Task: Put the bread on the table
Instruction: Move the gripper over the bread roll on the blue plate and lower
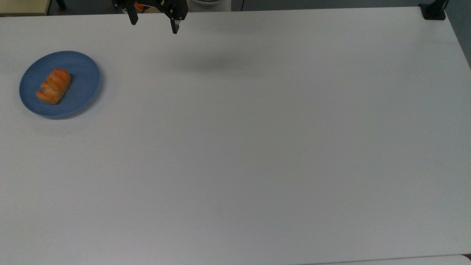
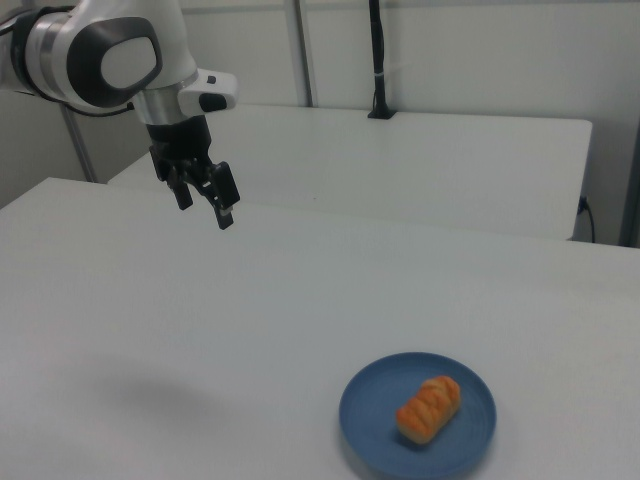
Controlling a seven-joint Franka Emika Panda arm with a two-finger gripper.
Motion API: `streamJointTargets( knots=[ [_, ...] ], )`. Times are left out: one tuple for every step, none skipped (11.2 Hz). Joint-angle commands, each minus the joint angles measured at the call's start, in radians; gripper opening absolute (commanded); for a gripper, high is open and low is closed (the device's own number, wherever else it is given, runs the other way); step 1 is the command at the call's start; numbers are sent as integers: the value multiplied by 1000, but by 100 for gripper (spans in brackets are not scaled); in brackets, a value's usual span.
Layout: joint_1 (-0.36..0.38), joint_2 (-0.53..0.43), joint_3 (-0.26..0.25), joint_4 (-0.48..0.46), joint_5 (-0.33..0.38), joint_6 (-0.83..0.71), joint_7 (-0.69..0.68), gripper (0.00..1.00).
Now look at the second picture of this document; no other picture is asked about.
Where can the orange glazed bread roll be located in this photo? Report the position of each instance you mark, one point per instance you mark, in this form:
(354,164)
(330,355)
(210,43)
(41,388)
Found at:
(429,410)

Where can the grey partition frame post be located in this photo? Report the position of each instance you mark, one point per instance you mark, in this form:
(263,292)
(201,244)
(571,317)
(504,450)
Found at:
(80,145)
(303,50)

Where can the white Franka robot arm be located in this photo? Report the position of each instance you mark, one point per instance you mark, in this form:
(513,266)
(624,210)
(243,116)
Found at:
(55,55)

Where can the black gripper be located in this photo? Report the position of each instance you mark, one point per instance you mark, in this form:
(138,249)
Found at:
(180,142)

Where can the blue round plate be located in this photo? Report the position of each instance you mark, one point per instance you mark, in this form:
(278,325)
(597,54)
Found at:
(370,415)

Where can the white background table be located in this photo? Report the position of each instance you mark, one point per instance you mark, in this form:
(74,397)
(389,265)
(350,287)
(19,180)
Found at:
(400,165)

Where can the black pole with clamp base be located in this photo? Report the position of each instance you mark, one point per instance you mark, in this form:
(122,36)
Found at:
(378,60)

